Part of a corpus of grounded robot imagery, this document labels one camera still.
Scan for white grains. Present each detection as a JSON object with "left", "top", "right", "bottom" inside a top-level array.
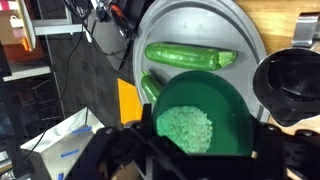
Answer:
[{"left": 156, "top": 105, "right": 214, "bottom": 154}]

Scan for dark green scoop bowl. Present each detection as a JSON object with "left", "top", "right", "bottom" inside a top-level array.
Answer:
[{"left": 152, "top": 70, "right": 254, "bottom": 157}]

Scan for black metal cup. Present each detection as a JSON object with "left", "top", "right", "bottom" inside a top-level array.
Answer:
[{"left": 252, "top": 12, "right": 320, "bottom": 128}]

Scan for grey round tray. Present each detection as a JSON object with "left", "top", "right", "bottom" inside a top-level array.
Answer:
[{"left": 132, "top": 0, "right": 270, "bottom": 123}]

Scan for black floor cable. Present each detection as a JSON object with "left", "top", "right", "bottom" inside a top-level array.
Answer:
[{"left": 23, "top": 0, "right": 88, "bottom": 161}]

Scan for green zucchini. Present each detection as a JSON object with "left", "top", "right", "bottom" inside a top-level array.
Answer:
[
  {"left": 144, "top": 41, "right": 238, "bottom": 72},
  {"left": 140, "top": 70, "right": 164, "bottom": 105}
]

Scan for white metal shelf frame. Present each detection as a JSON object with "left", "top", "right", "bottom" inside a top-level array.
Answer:
[{"left": 0, "top": 0, "right": 91, "bottom": 83}]

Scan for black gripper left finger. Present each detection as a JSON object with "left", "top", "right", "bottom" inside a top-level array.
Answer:
[{"left": 141, "top": 103, "right": 154, "bottom": 133}]

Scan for metal box blue tape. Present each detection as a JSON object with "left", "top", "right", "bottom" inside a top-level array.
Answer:
[{"left": 19, "top": 106, "right": 106, "bottom": 180}]

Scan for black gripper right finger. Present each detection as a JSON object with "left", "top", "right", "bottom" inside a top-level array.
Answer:
[{"left": 249, "top": 114, "right": 268, "bottom": 156}]

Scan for orange flat piece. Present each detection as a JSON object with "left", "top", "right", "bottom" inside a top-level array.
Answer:
[{"left": 117, "top": 78, "right": 144, "bottom": 125}]

